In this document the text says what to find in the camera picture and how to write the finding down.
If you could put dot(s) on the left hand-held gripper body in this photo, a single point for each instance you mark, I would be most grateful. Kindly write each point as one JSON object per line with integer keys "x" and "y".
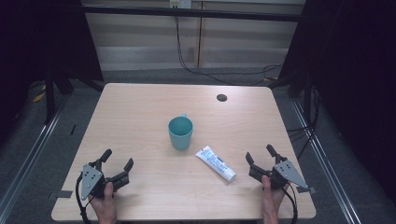
{"x": 91, "y": 179}

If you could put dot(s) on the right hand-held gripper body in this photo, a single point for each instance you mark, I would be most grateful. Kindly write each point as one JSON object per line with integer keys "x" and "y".
{"x": 286, "y": 173}

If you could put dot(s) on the person's left hand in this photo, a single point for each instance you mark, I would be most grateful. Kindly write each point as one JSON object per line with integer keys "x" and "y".
{"x": 105, "y": 205}

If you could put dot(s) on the person's right hand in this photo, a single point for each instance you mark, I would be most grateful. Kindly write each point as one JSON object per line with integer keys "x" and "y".
{"x": 271, "y": 199}

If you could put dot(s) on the grey tape strip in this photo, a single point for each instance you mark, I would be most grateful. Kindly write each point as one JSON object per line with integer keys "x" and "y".
{"x": 63, "y": 194}
{"x": 306, "y": 189}

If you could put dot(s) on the white toothpaste tube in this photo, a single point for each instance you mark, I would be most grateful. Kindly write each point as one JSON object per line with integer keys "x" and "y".
{"x": 216, "y": 163}

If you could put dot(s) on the teal cup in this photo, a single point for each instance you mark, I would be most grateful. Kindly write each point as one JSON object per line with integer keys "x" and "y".
{"x": 181, "y": 132}

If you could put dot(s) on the black metal stand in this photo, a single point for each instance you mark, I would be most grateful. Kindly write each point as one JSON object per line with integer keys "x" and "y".
{"x": 308, "y": 99}
{"x": 49, "y": 96}

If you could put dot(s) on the round black table grommet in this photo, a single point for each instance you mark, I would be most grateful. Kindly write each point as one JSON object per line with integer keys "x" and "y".
{"x": 222, "y": 97}

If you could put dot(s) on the yellow floor scrap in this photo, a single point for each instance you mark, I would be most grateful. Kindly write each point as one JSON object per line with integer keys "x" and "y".
{"x": 39, "y": 97}

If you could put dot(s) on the dark curtain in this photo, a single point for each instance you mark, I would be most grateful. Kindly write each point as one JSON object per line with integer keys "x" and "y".
{"x": 37, "y": 40}
{"x": 351, "y": 77}

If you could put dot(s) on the black horizontal bar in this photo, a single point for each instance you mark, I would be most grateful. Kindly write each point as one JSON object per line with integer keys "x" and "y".
{"x": 193, "y": 13}

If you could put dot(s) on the metal floor rail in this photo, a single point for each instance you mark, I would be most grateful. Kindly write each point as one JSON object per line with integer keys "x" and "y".
{"x": 327, "y": 168}
{"x": 29, "y": 158}

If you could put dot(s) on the white wall socket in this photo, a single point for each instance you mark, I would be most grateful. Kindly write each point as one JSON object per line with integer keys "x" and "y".
{"x": 180, "y": 3}

